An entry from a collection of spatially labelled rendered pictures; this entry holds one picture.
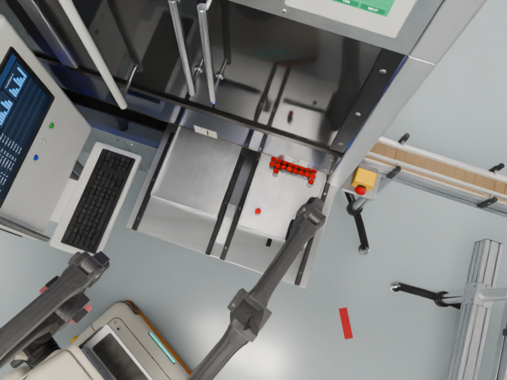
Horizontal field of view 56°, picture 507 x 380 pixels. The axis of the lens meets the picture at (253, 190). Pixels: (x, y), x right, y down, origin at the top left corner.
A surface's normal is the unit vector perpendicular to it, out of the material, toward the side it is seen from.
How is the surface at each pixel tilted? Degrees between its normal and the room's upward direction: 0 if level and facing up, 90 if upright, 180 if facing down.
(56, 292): 41
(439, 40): 90
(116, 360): 0
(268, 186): 0
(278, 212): 0
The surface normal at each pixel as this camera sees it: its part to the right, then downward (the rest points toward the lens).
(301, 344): 0.03, -0.25
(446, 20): -0.32, 0.91
